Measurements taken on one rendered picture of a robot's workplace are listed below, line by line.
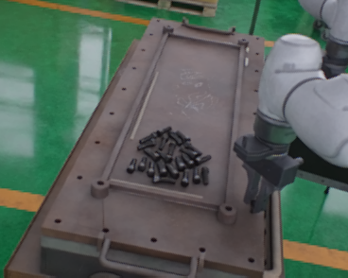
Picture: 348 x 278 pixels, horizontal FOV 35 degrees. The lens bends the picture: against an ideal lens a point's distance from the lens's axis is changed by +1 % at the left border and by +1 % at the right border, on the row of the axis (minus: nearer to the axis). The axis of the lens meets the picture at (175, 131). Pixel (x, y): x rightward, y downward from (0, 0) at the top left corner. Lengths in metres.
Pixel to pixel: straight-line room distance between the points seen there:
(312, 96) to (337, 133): 0.09
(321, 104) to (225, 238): 0.38
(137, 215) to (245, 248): 0.24
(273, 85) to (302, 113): 0.10
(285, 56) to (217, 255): 0.42
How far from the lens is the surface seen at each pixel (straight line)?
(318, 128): 0.92
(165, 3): 6.43
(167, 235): 1.14
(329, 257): 3.34
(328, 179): 2.66
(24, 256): 1.27
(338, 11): 1.72
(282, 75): 1.01
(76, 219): 1.16
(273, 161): 1.12
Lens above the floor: 2.13
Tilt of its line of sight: 32 degrees down
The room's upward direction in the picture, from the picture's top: 9 degrees clockwise
